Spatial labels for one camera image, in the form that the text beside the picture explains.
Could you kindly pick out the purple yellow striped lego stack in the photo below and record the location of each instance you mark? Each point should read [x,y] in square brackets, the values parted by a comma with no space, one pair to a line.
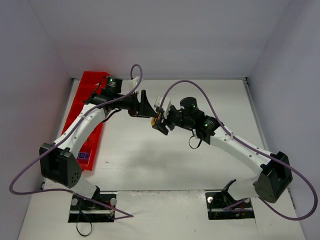
[156,121]

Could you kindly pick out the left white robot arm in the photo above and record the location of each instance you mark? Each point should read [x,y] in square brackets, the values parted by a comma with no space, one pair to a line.
[59,159]

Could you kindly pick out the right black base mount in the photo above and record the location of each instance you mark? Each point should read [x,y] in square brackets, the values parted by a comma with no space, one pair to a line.
[221,206]

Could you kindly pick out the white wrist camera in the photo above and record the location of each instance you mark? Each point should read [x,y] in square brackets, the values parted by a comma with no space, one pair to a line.
[133,82]
[163,105]

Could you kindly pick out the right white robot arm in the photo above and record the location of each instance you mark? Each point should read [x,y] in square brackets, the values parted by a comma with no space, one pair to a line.
[271,176]

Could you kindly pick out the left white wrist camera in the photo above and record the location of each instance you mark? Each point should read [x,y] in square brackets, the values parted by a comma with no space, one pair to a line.
[133,82]

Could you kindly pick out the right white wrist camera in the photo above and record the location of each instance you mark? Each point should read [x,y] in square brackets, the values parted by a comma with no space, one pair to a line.
[163,105]

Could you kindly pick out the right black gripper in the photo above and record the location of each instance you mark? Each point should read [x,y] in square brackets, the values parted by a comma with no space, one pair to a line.
[169,120]

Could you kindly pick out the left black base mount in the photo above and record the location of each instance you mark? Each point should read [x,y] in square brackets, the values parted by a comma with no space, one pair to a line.
[84,211]

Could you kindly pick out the red divided plastic bin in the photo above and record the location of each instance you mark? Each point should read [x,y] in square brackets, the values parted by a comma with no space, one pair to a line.
[90,81]

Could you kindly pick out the purple lego in bin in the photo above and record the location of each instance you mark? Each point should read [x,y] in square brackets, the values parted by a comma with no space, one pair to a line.
[83,156]

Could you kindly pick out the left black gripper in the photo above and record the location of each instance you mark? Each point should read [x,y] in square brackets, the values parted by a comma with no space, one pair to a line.
[137,104]

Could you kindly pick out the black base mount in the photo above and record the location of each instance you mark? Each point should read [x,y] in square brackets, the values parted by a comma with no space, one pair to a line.
[221,206]
[84,211]

